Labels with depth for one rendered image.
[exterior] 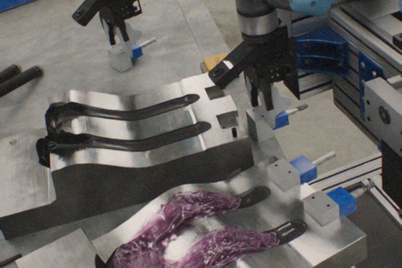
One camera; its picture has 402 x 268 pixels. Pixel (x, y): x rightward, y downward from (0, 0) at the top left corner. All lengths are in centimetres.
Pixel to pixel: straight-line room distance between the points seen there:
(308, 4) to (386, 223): 103
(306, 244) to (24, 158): 63
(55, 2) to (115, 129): 298
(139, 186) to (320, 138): 148
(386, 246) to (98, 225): 95
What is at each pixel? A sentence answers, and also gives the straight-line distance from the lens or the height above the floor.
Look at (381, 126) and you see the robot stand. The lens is 118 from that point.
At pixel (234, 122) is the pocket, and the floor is 86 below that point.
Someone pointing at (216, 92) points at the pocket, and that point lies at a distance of 143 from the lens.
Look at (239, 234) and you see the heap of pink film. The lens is 105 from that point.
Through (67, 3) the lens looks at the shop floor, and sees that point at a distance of 422.
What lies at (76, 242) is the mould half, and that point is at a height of 91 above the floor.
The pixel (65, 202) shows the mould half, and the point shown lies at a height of 85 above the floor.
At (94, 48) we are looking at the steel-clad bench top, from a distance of 186.
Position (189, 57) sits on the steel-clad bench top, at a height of 80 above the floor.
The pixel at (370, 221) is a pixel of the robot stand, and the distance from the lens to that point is 202.
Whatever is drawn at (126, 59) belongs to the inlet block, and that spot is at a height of 83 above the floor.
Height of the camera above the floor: 166
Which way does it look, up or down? 35 degrees down
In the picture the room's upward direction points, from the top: 12 degrees counter-clockwise
